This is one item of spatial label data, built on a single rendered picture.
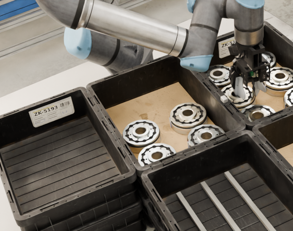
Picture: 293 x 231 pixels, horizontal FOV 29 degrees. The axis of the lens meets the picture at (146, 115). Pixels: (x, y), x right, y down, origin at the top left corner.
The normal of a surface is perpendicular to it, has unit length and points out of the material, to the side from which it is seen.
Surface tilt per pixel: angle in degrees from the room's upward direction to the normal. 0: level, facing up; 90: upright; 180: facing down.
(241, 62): 0
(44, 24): 0
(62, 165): 0
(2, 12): 90
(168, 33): 50
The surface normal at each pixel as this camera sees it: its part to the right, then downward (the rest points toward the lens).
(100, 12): 0.28, -0.10
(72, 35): -0.75, -0.10
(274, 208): -0.13, -0.75
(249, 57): -0.93, 0.31
